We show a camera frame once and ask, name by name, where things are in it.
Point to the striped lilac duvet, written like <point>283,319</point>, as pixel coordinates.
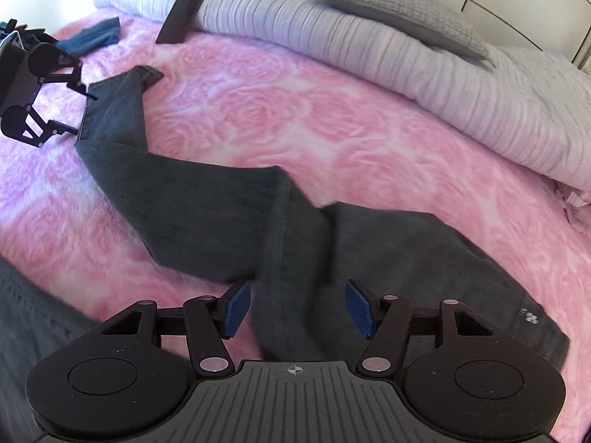
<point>529,106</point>

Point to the dark grey jeans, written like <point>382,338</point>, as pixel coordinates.
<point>227,225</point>

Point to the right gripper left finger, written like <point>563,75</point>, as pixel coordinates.
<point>206,322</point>

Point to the black smartphone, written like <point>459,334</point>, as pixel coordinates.
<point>178,21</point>

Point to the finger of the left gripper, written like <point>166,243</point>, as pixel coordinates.
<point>49,64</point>
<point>25,125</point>

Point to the blue denim jeans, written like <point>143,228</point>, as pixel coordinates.
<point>86,41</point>

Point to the white wardrobe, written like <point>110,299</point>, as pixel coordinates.
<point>562,26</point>

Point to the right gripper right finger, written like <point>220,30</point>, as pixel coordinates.
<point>399,332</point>

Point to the grey textured pillow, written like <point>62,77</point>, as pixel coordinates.
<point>433,22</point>

